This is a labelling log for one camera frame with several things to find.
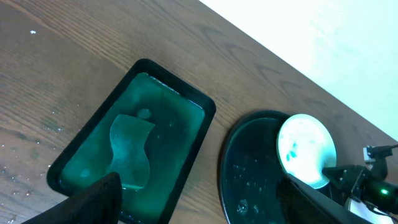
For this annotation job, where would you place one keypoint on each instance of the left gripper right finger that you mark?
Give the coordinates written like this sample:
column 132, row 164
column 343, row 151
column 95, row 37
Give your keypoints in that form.
column 301, row 203

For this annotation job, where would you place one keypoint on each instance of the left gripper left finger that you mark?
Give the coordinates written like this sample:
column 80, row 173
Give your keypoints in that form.
column 99, row 203

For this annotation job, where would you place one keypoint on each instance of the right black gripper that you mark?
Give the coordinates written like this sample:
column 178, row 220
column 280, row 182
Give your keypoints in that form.
column 348, row 179

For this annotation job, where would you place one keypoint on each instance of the pale green plate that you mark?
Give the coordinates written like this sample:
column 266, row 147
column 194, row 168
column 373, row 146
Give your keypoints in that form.
column 304, row 148

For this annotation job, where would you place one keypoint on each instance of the green sponge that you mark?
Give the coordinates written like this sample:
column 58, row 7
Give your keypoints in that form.
column 128, row 137

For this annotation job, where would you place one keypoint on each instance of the white plate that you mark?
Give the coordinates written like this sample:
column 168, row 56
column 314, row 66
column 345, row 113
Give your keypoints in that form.
column 359, row 209

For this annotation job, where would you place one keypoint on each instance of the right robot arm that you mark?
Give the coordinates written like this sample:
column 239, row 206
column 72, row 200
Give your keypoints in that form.
column 380, row 194

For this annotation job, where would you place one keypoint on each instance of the round black tray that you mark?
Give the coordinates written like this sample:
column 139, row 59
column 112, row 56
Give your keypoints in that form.
column 250, row 171

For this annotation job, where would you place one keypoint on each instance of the black rectangular water tray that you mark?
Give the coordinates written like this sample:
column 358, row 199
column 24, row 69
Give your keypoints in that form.
column 181, row 115

